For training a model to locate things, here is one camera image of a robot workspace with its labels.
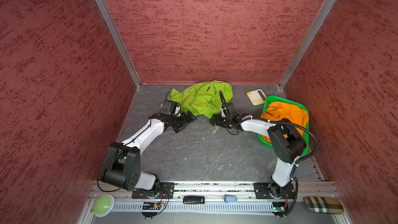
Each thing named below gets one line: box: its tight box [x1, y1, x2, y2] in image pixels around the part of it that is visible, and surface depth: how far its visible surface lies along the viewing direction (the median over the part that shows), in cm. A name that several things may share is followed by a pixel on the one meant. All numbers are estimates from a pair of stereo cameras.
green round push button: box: [92, 193, 115, 218], surface depth 70 cm
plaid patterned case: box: [305, 196, 344, 215], surface depth 70 cm
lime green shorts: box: [160, 80, 234, 120], surface depth 109 cm
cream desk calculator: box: [246, 88, 267, 106], surface depth 115 cm
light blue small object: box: [224, 193, 238, 203], surface depth 72 cm
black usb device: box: [182, 195, 205, 205], surface depth 71 cm
